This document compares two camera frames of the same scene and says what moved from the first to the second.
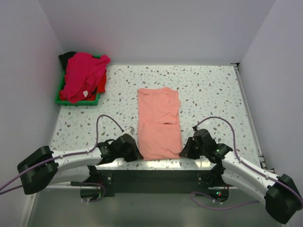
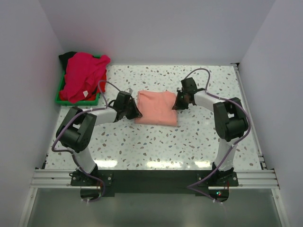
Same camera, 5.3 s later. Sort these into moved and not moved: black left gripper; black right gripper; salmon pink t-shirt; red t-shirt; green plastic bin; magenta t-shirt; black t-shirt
Moved: black right gripper; salmon pink t-shirt; black left gripper
Not moved: green plastic bin; red t-shirt; magenta t-shirt; black t-shirt
